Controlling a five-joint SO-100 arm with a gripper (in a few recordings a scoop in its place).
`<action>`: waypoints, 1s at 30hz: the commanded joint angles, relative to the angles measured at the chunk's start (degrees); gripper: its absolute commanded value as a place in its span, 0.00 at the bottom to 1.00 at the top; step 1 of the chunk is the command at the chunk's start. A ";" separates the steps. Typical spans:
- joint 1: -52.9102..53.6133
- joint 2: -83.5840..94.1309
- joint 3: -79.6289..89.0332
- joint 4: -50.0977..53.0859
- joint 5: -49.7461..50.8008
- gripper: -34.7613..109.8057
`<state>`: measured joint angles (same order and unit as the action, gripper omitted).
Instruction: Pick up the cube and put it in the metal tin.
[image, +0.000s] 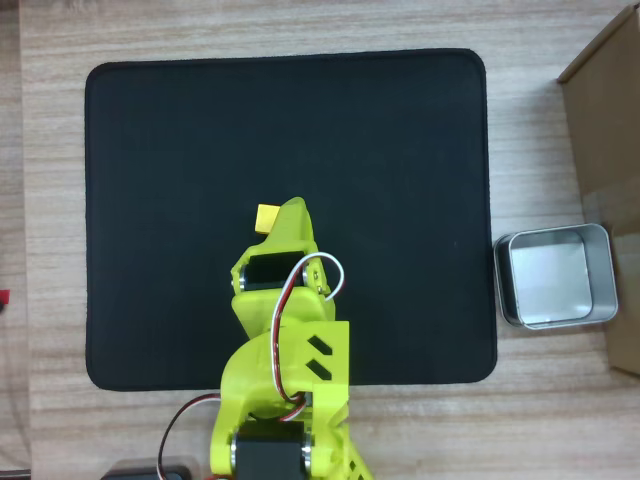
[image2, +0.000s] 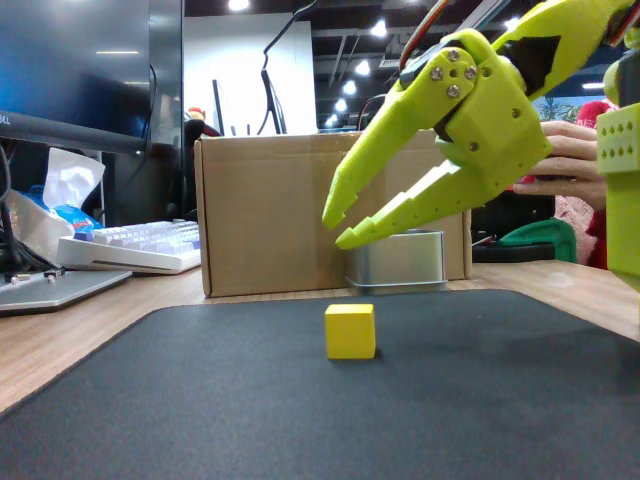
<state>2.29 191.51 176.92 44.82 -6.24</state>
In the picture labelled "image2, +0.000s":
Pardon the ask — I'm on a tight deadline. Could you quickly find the yellow cube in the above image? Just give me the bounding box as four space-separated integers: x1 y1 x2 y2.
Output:
324 303 377 361

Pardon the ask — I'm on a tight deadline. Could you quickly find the black leader arm base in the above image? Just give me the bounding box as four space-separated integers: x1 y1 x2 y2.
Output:
471 192 557 264

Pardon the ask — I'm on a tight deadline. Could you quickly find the silver metal tin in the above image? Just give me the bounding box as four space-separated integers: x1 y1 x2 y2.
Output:
343 228 449 296

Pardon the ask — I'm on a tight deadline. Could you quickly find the person's left hand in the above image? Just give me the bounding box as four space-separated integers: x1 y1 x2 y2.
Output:
511 119 609 211

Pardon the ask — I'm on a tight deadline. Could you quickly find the green table clamp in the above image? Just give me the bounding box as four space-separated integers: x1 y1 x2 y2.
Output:
498 218 579 264

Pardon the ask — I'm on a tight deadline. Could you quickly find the brown cardboard box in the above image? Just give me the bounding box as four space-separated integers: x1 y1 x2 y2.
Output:
193 129 474 299

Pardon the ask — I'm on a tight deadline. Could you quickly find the black desk mat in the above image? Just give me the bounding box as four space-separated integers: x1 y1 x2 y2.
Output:
0 288 640 480

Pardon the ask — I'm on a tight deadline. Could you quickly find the white mechanical keyboard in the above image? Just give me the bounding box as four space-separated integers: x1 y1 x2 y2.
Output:
55 219 203 277

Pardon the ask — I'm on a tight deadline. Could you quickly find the black computer monitor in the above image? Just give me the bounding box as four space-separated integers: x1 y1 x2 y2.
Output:
0 0 184 155

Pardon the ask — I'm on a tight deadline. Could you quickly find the tissue pack with white tissue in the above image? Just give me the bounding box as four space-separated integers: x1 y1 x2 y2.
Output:
3 146 107 267

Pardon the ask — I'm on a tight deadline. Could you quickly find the silver monitor stand base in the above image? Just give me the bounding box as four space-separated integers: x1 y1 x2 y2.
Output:
0 268 134 317

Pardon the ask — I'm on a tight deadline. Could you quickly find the coloured servo cable bundle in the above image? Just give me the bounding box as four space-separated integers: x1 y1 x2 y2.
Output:
398 0 506 71

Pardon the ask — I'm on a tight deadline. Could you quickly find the black hanging cable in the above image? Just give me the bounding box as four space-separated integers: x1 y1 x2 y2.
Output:
256 0 321 137

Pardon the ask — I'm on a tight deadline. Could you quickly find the black cable bundle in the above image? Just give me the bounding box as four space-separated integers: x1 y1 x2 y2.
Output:
0 143 36 274

